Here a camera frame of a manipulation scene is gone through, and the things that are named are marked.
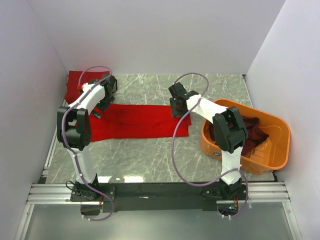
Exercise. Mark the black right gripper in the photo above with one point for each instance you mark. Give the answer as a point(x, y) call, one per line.
point(174, 112)

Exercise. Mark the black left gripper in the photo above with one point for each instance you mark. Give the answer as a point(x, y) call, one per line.
point(102, 108)

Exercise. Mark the bright red t-shirt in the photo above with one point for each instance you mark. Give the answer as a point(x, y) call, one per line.
point(133, 121)

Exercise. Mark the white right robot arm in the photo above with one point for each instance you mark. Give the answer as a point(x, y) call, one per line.
point(230, 133)

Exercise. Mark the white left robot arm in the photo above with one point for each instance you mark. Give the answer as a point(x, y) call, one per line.
point(73, 124)

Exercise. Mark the folded dark red shirt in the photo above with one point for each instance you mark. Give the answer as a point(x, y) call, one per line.
point(72, 90)

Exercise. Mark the maroon crumpled shirt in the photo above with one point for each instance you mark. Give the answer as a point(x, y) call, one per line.
point(255, 136)

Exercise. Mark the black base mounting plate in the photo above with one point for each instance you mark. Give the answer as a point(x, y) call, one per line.
point(155, 196)

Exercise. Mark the orange plastic basket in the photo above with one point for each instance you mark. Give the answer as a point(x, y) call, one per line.
point(272, 154)

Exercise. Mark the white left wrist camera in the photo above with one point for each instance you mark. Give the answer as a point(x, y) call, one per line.
point(82, 88)

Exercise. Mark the aluminium frame rail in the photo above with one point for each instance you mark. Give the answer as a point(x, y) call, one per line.
point(48, 194)

